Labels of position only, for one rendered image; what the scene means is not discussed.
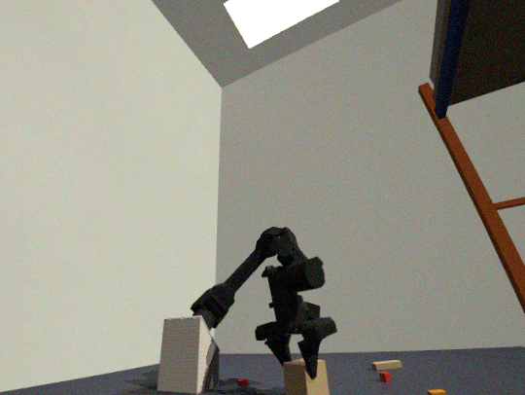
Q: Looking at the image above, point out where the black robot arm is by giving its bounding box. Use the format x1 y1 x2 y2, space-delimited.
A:
191 227 326 331

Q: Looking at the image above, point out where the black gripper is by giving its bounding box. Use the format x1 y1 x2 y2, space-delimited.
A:
255 292 337 379

